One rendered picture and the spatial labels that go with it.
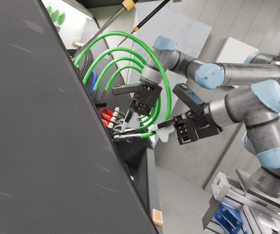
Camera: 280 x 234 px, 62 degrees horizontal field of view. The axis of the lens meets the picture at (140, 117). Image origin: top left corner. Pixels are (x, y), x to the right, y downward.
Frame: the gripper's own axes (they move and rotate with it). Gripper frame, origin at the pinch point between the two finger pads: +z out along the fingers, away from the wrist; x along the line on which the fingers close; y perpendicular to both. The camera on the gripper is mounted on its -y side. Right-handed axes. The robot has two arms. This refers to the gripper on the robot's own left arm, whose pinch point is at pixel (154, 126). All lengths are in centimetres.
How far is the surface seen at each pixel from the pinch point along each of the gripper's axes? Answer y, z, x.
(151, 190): 22.0, 15.2, 4.6
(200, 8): -111, 49, 232
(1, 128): -11.6, 9.8, -38.7
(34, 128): -9.1, 4.7, -34.4
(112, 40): -45, 26, 26
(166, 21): -109, 81, 200
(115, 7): -57, 18, 27
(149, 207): 24.3, 10.7, -3.9
